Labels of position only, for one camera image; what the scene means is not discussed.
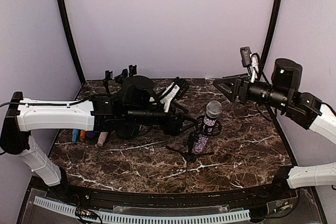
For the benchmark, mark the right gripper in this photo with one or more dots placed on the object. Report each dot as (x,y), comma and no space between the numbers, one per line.
(241,84)

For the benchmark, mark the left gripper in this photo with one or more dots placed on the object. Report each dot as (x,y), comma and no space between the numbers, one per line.
(175,129)

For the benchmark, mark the black shock mount tripod stand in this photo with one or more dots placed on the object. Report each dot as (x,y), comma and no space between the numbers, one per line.
(190,156)

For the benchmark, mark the silver glitter microphone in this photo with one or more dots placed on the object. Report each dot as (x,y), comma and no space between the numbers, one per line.
(208,125)

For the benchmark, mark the black stand of pink microphone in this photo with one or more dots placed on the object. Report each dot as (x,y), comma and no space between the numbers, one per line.
(127,131)

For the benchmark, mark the black stand of orange microphone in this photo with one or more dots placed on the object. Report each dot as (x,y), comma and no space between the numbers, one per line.
(132,70)

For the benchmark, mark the black stand of purple microphone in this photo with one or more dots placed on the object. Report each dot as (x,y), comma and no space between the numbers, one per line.
(120,75)

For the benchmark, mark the pale pink toy microphone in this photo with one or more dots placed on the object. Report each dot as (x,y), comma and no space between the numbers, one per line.
(102,138)

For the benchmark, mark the black stand of blue microphone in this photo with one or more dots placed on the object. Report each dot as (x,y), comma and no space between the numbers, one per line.
(108,77)

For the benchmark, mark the purple toy microphone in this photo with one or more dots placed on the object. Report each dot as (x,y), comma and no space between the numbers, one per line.
(90,134)

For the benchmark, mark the orange toy microphone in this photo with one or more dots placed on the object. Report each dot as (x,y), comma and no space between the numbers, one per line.
(82,135)

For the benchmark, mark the blue toy microphone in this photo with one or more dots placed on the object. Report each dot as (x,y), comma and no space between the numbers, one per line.
(75,135)

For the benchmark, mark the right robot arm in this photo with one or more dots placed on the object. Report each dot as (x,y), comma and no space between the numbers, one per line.
(303,108)

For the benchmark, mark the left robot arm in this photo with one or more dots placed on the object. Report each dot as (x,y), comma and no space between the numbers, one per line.
(135,103)

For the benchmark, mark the black front rail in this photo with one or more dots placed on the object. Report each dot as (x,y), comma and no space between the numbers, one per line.
(129,188)

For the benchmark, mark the right black corner post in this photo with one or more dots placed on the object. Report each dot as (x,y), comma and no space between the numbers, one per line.
(271,30)

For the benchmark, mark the black corner post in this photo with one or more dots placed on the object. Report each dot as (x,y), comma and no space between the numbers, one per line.
(271,30)
(70,41)

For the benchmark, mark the white slotted cable duct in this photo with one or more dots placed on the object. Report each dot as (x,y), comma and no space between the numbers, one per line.
(91,216)

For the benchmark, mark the left black corner post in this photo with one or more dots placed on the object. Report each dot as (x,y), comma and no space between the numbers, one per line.
(70,41)

